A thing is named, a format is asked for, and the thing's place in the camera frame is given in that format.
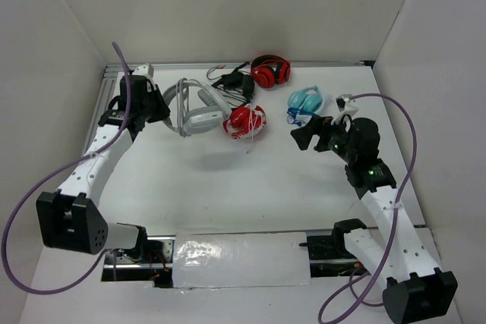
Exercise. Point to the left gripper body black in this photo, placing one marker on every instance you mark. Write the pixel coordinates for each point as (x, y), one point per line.
(153, 107)

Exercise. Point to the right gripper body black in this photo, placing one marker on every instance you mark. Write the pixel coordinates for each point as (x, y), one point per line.
(332, 136)

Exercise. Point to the white grey headphones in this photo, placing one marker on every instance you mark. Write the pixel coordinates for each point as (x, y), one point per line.
(199, 120)

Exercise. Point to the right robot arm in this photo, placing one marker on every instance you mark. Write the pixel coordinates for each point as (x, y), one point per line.
(414, 287)

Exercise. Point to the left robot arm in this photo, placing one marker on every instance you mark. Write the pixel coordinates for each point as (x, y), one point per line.
(69, 218)

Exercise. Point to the red white headphones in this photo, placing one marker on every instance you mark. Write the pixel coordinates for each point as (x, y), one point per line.
(245, 123)

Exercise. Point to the red black headphones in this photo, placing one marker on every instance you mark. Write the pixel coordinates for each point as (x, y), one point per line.
(270, 70)

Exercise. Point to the white taped cover plate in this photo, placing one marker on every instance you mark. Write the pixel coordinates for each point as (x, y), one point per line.
(240, 260)

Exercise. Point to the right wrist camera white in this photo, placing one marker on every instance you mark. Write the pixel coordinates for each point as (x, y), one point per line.
(346, 106)

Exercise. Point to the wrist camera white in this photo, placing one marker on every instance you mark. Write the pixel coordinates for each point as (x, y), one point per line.
(142, 75)
(346, 106)

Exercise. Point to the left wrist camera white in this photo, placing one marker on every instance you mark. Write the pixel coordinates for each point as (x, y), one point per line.
(142, 75)

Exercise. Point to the aluminium frame rail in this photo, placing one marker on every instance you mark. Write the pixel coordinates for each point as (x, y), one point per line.
(212, 183)

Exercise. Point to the black headset with cable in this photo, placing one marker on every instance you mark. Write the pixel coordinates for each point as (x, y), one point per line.
(237, 87)

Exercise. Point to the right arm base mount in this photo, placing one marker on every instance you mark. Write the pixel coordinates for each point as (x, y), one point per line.
(327, 254)

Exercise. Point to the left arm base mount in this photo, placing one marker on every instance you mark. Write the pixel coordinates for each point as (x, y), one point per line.
(153, 266)

